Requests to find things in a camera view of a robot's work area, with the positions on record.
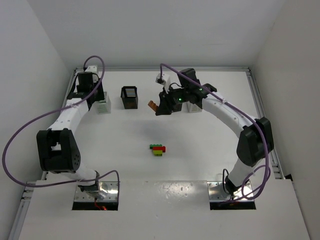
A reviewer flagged white slotted bin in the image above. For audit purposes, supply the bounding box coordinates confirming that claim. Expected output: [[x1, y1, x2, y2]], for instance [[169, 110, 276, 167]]
[[187, 102, 202, 113], [95, 91, 111, 114]]

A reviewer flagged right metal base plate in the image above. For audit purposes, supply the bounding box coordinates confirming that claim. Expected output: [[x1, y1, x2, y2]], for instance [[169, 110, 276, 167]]
[[207, 181, 247, 203]]

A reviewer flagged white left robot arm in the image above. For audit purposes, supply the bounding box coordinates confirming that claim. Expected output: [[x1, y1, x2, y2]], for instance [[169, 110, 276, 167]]
[[36, 66, 105, 192]]

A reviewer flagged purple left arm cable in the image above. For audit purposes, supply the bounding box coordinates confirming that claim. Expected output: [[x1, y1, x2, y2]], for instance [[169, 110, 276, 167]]
[[1, 55, 120, 188]]

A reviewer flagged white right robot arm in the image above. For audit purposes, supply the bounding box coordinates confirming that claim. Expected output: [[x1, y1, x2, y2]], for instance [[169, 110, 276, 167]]
[[153, 68, 274, 196]]

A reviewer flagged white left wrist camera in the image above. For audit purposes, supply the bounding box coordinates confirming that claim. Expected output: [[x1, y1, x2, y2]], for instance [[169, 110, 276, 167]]
[[84, 65, 100, 83]]

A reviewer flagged black slotted bin left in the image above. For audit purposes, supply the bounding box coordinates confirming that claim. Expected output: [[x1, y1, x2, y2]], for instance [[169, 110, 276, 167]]
[[120, 86, 138, 109]]

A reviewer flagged white slotted bin far left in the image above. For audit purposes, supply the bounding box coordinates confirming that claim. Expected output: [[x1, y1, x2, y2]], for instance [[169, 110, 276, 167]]
[[95, 91, 111, 114]]

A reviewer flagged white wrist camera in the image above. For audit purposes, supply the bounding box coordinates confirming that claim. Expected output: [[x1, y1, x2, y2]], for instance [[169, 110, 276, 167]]
[[84, 65, 100, 83], [155, 73, 171, 92]]

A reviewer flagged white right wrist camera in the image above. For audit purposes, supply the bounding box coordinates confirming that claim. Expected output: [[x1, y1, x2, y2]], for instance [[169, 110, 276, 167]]
[[155, 73, 171, 92]]

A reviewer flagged brown lego plate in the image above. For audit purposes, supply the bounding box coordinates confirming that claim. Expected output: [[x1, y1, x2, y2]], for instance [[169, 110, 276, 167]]
[[148, 100, 159, 113]]

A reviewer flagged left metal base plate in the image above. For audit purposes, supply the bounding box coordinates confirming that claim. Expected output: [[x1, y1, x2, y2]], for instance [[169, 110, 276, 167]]
[[74, 181, 119, 203]]

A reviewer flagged metal base plate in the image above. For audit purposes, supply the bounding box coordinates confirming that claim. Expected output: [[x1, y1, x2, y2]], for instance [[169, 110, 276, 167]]
[[74, 181, 119, 203], [207, 181, 247, 203]]

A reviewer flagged green red brown lego stack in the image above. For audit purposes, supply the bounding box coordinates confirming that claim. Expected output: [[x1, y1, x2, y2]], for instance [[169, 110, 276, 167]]
[[149, 144, 166, 157]]

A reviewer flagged white slotted bin far right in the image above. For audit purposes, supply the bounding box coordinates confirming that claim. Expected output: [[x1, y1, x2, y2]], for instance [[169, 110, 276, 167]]
[[187, 102, 202, 113]]

